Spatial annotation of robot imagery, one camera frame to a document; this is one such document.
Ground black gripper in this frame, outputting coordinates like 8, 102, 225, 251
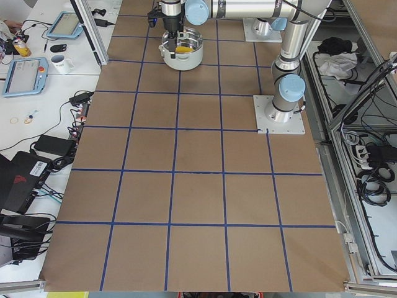
163, 14, 181, 59

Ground yellow corn cob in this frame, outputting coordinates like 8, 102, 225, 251
175, 46, 194, 53

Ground glass pot lid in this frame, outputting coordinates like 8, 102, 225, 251
177, 27, 203, 53

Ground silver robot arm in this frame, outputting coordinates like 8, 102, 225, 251
159, 18, 287, 64
185, 1, 309, 123

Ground pale green cooking pot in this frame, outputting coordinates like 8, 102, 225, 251
159, 31, 203, 71

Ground far blue teach pendant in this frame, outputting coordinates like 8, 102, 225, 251
46, 11, 83, 39

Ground blue teach pendant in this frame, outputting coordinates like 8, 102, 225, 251
46, 11, 83, 39
2, 57, 48, 97

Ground small black power adapter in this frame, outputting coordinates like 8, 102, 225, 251
69, 92, 94, 106

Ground white mug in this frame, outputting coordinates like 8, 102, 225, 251
51, 54, 74, 75

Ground near blue teach pendant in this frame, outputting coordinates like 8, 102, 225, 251
2, 57, 48, 97

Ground black cloth bundle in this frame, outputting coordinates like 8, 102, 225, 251
318, 37, 352, 55

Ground black power adapter brick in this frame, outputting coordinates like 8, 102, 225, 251
33, 135, 76, 156

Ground white cloth bundle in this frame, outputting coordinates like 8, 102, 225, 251
319, 53, 358, 80

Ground black laptop computer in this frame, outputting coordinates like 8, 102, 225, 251
1, 151, 52, 214

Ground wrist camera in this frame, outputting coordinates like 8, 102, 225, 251
147, 6, 163, 28

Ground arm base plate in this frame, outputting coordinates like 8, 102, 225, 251
243, 17, 287, 43
253, 95, 305, 135

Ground coiled black cables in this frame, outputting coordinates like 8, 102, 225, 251
355, 167, 392, 205

